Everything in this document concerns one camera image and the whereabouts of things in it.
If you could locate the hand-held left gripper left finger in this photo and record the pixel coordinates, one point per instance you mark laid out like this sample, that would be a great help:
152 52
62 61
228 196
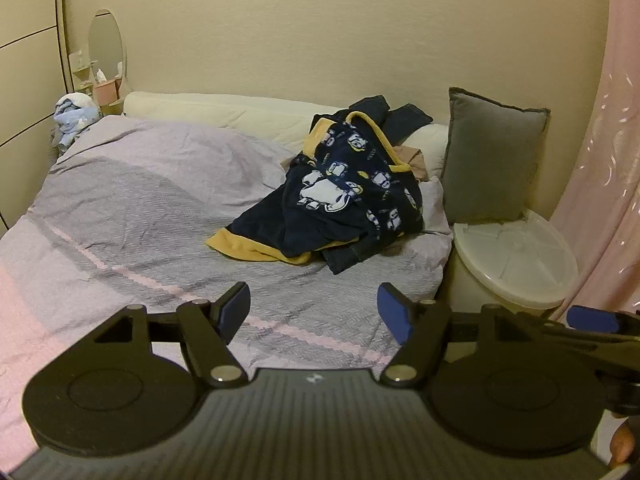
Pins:
235 310

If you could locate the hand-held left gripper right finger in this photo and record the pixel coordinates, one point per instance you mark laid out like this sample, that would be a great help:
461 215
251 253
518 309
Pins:
395 310

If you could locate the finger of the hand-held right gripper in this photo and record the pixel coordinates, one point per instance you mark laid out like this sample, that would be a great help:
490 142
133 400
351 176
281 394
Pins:
592 318

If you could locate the navy yellow car-print pyjama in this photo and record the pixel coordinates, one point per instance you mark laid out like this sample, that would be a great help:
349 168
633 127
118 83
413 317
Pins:
320 195

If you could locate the person's right hand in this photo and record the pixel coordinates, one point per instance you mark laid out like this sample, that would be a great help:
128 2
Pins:
622 447

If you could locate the white round lidded bin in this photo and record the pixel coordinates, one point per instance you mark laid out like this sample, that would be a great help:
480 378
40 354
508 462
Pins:
515 260

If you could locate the pink bed sheet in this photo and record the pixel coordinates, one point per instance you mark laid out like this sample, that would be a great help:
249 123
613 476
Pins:
125 210

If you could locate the brown cloth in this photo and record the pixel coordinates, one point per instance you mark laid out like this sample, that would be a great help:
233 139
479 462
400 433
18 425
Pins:
415 160

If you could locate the pink curtain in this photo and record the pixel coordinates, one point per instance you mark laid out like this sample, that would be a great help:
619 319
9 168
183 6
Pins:
610 160

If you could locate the white pillow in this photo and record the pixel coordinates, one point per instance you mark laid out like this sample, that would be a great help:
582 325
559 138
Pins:
430 145

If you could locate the grey cushion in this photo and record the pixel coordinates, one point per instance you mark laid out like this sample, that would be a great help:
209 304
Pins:
490 160

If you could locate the dark navy pants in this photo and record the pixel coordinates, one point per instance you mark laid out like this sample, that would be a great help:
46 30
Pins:
395 115

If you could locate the long cream pillow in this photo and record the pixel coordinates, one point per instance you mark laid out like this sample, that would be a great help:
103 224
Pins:
210 110

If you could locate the blue white cloth pile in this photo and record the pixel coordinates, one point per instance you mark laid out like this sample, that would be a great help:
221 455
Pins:
75 115

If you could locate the pink tissue box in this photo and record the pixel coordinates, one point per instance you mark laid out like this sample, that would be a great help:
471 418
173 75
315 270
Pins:
106 91

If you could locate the small wooden shelf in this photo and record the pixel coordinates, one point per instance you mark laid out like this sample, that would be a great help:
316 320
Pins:
80 67

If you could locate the oval mirror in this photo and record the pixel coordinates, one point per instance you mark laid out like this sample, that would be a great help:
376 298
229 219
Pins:
105 40

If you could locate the cream wardrobe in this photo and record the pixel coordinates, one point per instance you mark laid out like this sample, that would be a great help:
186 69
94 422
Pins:
25 85

